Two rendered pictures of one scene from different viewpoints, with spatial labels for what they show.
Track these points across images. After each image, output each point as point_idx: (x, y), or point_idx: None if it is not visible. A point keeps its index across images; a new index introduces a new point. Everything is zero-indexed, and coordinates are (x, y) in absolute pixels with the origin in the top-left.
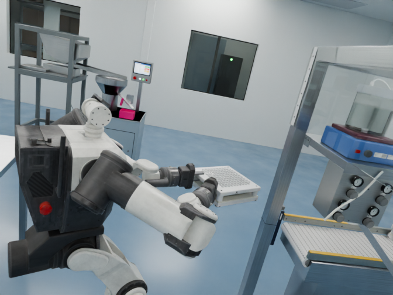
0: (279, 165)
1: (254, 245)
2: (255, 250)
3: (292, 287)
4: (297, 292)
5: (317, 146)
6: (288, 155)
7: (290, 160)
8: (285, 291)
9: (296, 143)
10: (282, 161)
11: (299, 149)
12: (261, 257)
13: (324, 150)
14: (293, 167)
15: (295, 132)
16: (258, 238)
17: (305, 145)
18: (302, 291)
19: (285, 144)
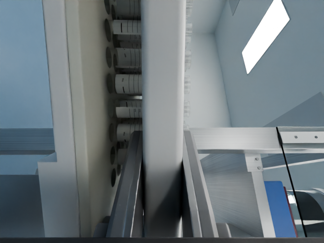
0: (200, 133)
1: (20, 136)
2: (13, 145)
3: (18, 189)
4: (19, 206)
5: (262, 195)
6: (228, 150)
7: (218, 151)
8: (1, 177)
9: (248, 151)
10: (211, 140)
11: (235, 153)
12: (11, 153)
13: (268, 222)
14: (204, 153)
15: (271, 150)
16: (43, 144)
17: (247, 163)
18: (27, 216)
19: (240, 133)
